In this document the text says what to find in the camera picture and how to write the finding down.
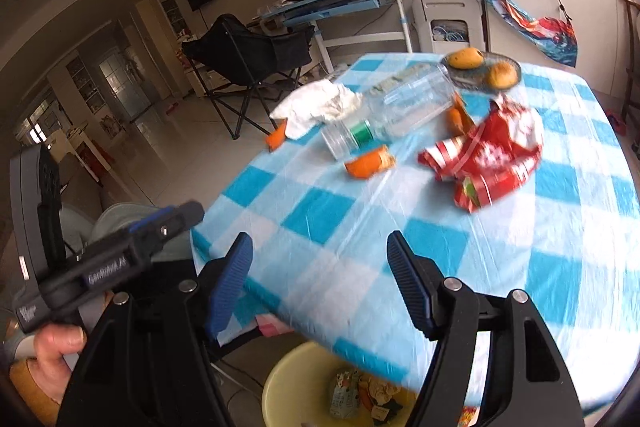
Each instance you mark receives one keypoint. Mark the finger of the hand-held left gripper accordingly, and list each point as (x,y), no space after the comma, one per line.
(170,219)

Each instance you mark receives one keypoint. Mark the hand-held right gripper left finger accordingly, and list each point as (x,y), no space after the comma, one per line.
(234,277)

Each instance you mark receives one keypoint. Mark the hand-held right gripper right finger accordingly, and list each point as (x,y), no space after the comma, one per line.
(407,277)

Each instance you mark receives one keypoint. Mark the yellow plastic bin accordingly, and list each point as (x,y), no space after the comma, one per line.
(290,382)

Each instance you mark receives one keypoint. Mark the wide orange peel piece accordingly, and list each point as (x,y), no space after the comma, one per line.
(370,163)

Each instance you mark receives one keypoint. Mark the small orange peel piece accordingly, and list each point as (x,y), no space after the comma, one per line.
(276,140)

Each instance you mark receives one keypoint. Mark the clear plastic bottle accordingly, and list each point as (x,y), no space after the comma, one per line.
(400,103)

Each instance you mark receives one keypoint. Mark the white tissue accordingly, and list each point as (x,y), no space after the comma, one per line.
(320,103)

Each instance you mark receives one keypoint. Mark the person's left hand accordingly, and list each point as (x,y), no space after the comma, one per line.
(55,352)

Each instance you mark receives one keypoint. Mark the grey round stool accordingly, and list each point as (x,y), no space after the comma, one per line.
(112,219)

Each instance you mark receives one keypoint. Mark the small wooden side table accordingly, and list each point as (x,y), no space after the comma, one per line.
(82,152)

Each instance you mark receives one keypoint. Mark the crumpled wrappers pile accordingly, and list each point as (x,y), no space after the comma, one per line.
(367,399)

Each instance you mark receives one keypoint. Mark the red snack bag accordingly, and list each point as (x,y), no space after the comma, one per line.
(492,157)

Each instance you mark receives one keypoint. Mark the glass display cabinet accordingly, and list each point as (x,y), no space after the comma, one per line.
(82,82)

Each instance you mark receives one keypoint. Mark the long orange peel piece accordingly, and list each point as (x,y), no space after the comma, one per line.
(456,117)

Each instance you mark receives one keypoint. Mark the black folding chair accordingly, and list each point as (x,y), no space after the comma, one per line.
(250,52)

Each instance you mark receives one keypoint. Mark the glass fruit bowl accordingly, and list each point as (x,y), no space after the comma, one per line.
(475,77)

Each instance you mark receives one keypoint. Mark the rough yellow mango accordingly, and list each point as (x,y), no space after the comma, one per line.
(502,76)

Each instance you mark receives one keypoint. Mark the smooth yellow mango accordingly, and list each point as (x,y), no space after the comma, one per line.
(465,58)

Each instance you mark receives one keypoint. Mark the red slippers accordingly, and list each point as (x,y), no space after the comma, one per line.
(617,121)

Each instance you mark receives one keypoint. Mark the blue study desk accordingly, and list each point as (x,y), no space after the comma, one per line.
(345,2)

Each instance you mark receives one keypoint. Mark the wooden chair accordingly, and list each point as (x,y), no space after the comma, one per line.
(629,57)

